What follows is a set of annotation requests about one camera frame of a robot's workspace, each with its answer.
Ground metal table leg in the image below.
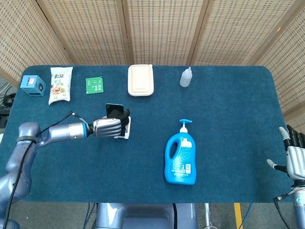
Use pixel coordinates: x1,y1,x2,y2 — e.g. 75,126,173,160
204,203,213,229

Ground white snack bag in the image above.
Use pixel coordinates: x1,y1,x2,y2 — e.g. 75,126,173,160
48,66,73,105

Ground green sachet packet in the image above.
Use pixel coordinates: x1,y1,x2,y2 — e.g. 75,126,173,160
85,76,104,95

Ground translucent squeeze wash bottle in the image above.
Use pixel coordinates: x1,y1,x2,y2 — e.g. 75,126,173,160
179,66,193,88

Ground small blue cardboard box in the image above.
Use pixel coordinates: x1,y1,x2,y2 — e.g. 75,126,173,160
20,75,47,97

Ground silver robot torso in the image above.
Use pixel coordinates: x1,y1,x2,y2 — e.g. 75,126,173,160
95,202,199,229

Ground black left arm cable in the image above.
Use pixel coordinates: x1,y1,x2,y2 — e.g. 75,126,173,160
1,111,83,229

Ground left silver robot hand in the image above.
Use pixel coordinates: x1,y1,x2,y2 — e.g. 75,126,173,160
91,108,131,139

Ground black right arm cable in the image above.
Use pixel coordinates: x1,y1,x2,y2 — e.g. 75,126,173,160
273,186,305,229

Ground beige lidded lunch box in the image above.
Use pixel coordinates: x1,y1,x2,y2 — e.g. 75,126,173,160
127,63,154,97

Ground woven bamboo folding screen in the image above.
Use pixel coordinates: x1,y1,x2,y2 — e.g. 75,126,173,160
0,0,305,125

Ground blue floor cable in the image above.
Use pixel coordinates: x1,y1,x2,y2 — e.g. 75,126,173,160
239,203,253,229

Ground dark blue table mat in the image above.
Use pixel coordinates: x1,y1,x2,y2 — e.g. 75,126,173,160
0,64,294,205

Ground black smartphone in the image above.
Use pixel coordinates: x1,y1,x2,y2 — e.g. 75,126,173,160
105,103,124,119

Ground black floor cable bundle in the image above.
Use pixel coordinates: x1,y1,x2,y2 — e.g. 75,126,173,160
0,85,17,108

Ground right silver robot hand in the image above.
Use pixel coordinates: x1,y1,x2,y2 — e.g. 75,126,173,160
266,124,305,181

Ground blue detergent pump bottle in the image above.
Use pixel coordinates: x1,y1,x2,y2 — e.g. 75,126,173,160
163,118,197,185

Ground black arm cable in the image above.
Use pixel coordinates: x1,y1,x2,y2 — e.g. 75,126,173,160
273,186,305,229
1,111,83,229

